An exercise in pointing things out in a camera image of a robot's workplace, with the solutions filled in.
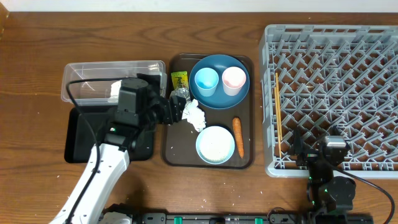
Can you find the wooden chopstick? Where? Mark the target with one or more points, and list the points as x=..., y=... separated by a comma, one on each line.
x=277, y=104
x=279, y=144

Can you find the pink cup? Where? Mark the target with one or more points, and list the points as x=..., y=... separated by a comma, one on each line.
x=233, y=79

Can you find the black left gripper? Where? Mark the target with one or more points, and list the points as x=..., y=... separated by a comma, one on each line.
x=174, y=109

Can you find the orange carrot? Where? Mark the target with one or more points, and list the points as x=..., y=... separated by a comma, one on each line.
x=237, y=128

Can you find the dark blue plate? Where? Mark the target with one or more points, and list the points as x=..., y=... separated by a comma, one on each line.
x=219, y=81

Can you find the light blue cup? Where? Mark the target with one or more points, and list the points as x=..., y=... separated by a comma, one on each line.
x=206, y=80

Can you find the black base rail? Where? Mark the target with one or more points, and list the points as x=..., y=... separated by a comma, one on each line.
x=282, y=218

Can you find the white tissue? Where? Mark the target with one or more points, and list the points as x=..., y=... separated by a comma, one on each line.
x=194, y=115
x=114, y=95

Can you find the yellow green snack wrapper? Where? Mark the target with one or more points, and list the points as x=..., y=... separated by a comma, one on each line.
x=180, y=85

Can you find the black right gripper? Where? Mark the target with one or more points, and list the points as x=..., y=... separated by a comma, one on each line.
x=308, y=155

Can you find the clear plastic bin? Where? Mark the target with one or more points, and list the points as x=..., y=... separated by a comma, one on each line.
x=97, y=93

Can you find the light blue bowl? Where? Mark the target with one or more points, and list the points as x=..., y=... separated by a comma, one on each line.
x=215, y=145

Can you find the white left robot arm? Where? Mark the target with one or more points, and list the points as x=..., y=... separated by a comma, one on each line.
x=108, y=160

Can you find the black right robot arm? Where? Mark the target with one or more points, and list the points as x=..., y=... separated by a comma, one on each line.
x=332, y=196

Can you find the brown serving tray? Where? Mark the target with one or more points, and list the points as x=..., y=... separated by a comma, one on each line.
x=179, y=147

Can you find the grey dishwasher rack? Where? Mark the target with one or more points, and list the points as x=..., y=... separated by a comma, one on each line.
x=343, y=76

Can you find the black tray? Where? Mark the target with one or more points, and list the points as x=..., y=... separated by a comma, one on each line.
x=79, y=141

